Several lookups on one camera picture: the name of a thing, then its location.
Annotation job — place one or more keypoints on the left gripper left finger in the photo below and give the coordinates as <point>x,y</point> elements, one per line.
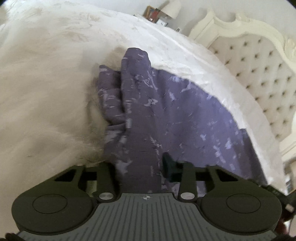
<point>108,186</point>

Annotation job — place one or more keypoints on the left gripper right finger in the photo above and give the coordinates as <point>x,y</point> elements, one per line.
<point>182,173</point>

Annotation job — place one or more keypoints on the purple patterned hooded jacket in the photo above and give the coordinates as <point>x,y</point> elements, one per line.
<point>151,112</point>

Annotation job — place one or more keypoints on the cream bed comforter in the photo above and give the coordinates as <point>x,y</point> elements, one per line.
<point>51,52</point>

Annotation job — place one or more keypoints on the tufted cream headboard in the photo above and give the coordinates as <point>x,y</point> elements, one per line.
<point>263,60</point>

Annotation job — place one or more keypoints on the small alarm clock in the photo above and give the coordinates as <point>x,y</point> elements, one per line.
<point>161,22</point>

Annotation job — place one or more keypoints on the white table lamp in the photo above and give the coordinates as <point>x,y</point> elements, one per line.
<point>172,9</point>

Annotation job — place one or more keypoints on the wooden picture frame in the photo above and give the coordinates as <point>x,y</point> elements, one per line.
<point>148,12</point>

